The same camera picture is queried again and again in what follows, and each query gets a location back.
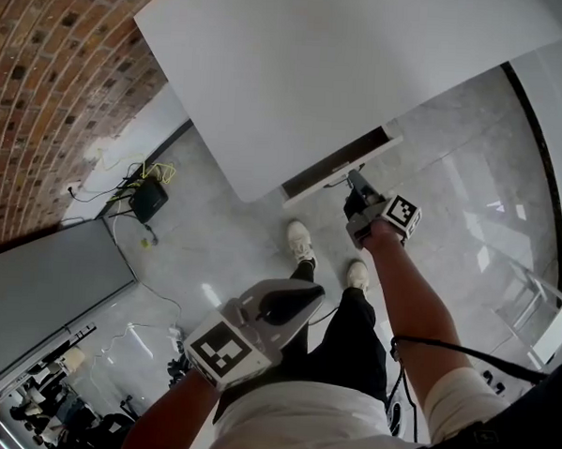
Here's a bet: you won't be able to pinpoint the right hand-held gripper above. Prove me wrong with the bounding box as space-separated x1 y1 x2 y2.
341 169 427 255

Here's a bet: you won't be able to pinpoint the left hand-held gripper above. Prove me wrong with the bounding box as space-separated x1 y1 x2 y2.
180 272 328 397

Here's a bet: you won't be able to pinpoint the white desk drawer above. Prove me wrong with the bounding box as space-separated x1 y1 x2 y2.
279 120 405 215

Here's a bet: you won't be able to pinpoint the person's right forearm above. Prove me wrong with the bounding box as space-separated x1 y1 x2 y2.
357 219 522 449

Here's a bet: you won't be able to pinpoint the black shoulder bag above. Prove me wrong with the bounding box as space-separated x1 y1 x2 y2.
399 354 562 449

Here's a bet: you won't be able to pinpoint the person's left forearm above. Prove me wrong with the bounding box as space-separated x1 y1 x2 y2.
121 364 223 449

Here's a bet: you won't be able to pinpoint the white desk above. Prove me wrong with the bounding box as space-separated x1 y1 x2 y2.
124 0 562 221

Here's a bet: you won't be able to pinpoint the person's white left shoe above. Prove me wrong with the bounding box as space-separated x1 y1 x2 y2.
284 219 321 270

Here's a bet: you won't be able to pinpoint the person's white shoe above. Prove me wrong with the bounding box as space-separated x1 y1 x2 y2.
344 259 372 293
284 219 321 270

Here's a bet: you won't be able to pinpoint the person's black trousers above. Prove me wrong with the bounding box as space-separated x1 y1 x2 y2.
279 259 398 405

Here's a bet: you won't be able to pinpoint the person's white right shoe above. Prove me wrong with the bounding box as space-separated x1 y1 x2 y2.
344 259 372 293

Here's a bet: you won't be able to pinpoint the white power strip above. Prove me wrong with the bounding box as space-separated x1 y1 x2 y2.
166 323 186 353

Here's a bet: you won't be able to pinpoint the person's white shirt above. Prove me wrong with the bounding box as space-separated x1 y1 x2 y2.
211 373 446 449

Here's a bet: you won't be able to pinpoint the black router box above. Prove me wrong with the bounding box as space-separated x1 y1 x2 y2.
127 174 172 227

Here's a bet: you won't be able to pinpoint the grey board panel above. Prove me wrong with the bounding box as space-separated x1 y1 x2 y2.
0 212 143 421

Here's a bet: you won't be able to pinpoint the white thin cable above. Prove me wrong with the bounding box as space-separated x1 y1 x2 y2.
87 208 189 379

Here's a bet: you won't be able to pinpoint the yellow cable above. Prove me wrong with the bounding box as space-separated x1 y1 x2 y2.
94 148 178 187

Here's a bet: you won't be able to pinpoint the black cable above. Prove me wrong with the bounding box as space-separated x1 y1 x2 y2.
384 334 554 449

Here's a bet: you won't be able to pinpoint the metal frame stand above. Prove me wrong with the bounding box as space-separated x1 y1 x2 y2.
487 255 562 368

